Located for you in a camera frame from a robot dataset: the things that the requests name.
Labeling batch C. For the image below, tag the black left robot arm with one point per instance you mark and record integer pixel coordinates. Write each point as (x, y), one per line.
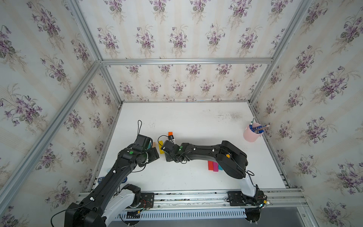
(94, 210)

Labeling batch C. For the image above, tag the white vent grille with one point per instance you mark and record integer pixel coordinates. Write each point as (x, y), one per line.
(182, 214)

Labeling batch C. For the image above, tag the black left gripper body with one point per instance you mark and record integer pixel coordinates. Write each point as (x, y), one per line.
(152, 155)

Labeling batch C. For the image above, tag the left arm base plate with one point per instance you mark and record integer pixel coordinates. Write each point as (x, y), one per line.
(143, 200)

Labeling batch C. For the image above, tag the magenta block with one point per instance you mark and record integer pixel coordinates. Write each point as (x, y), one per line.
(215, 167)

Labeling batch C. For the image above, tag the aluminium front rail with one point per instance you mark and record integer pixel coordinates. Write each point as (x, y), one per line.
(208, 199)

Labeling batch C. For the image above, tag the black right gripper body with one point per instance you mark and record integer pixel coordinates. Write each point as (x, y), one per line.
(170, 159)

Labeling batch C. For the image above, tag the red block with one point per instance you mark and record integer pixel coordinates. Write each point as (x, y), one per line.
(210, 166)

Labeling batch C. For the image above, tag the yellow block left group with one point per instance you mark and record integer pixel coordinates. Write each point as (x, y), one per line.
(160, 144)

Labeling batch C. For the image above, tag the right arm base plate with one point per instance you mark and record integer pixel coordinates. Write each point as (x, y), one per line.
(237, 198)

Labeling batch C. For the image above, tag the pink pen cup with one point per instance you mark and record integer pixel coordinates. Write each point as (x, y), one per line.
(250, 136)

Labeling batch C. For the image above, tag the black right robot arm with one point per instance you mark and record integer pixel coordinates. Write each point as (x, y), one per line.
(232, 160)

